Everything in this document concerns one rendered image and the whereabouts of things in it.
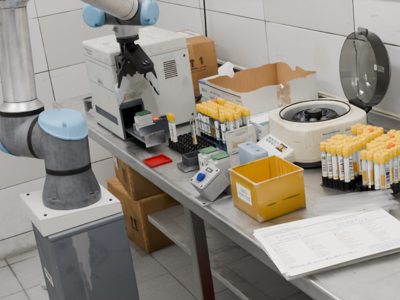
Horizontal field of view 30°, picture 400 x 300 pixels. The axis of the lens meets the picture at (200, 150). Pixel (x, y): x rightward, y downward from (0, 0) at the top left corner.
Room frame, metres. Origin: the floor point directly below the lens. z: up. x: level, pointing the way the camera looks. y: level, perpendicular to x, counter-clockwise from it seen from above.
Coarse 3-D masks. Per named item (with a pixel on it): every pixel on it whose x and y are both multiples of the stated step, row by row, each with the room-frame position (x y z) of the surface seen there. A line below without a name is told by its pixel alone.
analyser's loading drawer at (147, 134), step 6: (126, 126) 2.35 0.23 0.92; (132, 126) 2.34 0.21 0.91; (144, 126) 2.23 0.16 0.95; (150, 126) 2.24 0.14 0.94; (132, 132) 2.28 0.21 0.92; (138, 132) 2.24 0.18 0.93; (144, 132) 2.23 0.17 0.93; (150, 132) 2.24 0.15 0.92; (156, 132) 2.19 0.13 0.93; (162, 132) 2.20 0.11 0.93; (138, 138) 2.23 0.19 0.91; (144, 138) 2.20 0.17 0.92; (150, 138) 2.18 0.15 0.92; (156, 138) 2.19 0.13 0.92; (162, 138) 2.19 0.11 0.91; (150, 144) 2.18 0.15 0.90; (156, 144) 2.18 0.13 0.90
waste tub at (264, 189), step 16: (256, 160) 1.73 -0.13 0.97; (272, 160) 1.74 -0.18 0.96; (240, 176) 1.64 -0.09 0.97; (256, 176) 1.72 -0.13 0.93; (272, 176) 1.74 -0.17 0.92; (288, 176) 1.61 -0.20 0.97; (240, 192) 1.65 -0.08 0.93; (256, 192) 1.58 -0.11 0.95; (272, 192) 1.59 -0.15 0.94; (288, 192) 1.61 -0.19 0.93; (304, 192) 1.63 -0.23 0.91; (240, 208) 1.66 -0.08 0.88; (256, 208) 1.59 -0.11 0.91; (272, 208) 1.59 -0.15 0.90; (288, 208) 1.61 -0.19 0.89
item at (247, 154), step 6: (240, 144) 1.86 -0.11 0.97; (246, 144) 1.85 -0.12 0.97; (240, 150) 1.84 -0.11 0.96; (246, 150) 1.81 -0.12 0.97; (252, 150) 1.80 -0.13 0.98; (258, 150) 1.79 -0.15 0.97; (264, 150) 1.79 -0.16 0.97; (240, 156) 1.85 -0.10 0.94; (246, 156) 1.81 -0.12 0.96; (252, 156) 1.78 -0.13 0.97; (258, 156) 1.77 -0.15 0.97; (264, 156) 1.78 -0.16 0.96; (240, 162) 1.85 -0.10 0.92; (246, 162) 1.82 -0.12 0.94
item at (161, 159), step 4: (156, 156) 2.12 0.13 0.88; (160, 156) 2.12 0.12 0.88; (164, 156) 2.11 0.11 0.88; (144, 160) 2.09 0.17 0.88; (148, 160) 2.10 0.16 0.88; (152, 160) 2.10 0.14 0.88; (156, 160) 2.09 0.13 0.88; (160, 160) 2.09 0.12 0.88; (164, 160) 2.08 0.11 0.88; (168, 160) 2.06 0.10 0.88; (148, 164) 2.06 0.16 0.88; (152, 164) 2.06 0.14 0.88; (156, 164) 2.05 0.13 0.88; (160, 164) 2.05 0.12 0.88
